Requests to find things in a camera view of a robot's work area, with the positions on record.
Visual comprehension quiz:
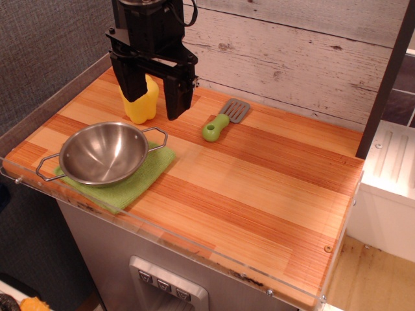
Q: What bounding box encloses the green cloth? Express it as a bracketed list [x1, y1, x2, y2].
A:
[62, 146, 176, 214]

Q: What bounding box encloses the white toy sink unit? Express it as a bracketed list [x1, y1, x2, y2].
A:
[347, 121, 414, 261]

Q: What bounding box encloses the clear acrylic edge guard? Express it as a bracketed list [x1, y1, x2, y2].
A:
[4, 152, 362, 310]

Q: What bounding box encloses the yellow toy pepper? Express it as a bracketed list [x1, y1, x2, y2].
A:
[119, 75, 160, 124]

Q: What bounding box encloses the dark right shelf post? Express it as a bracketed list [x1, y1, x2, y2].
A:
[355, 0, 414, 159]

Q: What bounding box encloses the green grey toy spatula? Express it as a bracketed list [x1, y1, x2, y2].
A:
[202, 98, 250, 142]

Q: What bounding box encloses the grey toy fridge cabinet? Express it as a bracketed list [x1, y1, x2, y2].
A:
[58, 200, 295, 310]

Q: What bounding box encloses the black cable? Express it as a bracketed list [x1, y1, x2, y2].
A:
[168, 0, 198, 28]

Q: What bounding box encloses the orange object bottom left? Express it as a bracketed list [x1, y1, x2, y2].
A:
[19, 297, 51, 311]

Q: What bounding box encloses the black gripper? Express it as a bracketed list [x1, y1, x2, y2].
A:
[106, 1, 198, 121]

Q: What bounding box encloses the steel bowl with handles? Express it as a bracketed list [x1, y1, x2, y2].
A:
[36, 121, 169, 187]

